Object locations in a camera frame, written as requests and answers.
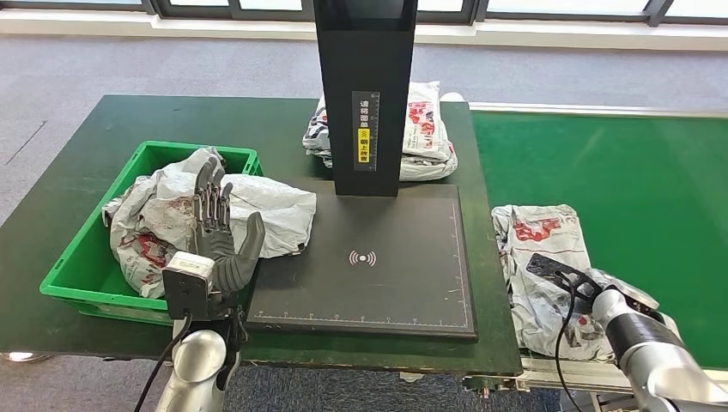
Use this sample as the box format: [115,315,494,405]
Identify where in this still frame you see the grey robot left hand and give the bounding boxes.
[190,158,267,261]

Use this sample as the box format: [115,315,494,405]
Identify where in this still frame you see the grey parcel bag faded print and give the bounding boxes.
[150,146,318,260]

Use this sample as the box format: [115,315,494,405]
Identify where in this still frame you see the grey red-print parcel bag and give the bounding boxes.
[102,176,200,300]

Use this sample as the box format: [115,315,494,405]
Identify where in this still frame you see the grey parcel bag red logo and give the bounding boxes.
[491,204,627,362]

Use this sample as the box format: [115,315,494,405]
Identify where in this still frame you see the white parcel bag black stripes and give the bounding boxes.
[302,96,336,169]

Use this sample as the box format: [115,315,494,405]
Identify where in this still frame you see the black inbound scanner machine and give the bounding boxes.
[246,0,479,342]

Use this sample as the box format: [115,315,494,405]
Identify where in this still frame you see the white parcel bag red pictures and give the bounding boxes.
[403,81,453,163]

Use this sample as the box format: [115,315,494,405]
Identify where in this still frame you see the green conveyor belt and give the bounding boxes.
[471,111,728,370]

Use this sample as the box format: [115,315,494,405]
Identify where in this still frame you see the green plastic crate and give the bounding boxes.
[39,141,264,326]

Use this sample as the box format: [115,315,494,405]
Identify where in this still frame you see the dark green table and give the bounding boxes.
[0,95,523,377]

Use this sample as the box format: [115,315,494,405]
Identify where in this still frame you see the black yellow ruler sticker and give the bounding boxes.
[351,90,381,172]

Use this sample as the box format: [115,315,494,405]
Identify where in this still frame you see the white window sill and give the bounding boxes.
[0,5,728,52]

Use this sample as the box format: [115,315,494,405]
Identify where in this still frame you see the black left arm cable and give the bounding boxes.
[133,309,195,412]

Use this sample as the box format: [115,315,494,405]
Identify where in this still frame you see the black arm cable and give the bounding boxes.
[133,309,195,412]
[554,272,582,412]

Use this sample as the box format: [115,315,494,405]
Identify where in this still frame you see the dark window frame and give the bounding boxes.
[0,0,728,27]

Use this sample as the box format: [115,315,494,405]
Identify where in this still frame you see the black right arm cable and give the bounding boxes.
[554,272,582,412]

